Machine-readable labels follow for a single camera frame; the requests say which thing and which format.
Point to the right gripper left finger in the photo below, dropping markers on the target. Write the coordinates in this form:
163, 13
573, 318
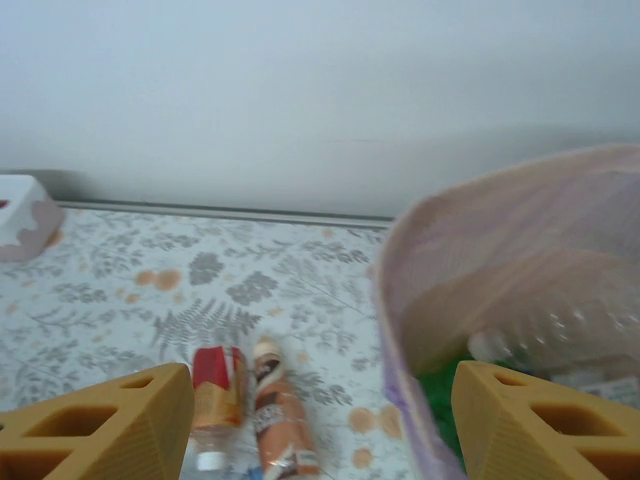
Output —
90, 435

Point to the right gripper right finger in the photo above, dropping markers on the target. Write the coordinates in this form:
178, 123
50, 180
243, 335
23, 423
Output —
550, 440

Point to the pinkish clear bottle white cap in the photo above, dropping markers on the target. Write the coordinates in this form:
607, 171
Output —
550, 330

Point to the green bottle green cap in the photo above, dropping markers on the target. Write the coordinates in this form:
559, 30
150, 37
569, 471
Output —
440, 400

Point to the red label tea bottle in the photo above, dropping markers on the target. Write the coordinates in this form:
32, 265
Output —
220, 390

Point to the brown swirl label bottle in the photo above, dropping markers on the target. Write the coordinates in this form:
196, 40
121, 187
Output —
280, 415

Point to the beige bin with pink liner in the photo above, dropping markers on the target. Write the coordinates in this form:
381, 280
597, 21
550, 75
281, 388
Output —
500, 250

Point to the floral tablecloth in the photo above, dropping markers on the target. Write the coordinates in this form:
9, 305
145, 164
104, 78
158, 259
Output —
150, 300

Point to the white pink tissue box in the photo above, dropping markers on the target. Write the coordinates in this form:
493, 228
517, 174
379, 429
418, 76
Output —
25, 210

